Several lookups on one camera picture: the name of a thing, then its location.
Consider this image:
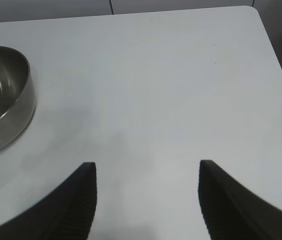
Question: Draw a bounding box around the stainless steel mixing bowl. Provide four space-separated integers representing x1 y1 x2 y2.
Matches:
0 45 36 161

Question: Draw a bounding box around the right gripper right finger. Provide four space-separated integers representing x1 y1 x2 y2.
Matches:
198 159 282 240

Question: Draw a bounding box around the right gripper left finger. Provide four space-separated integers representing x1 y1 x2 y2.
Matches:
0 162 98 240

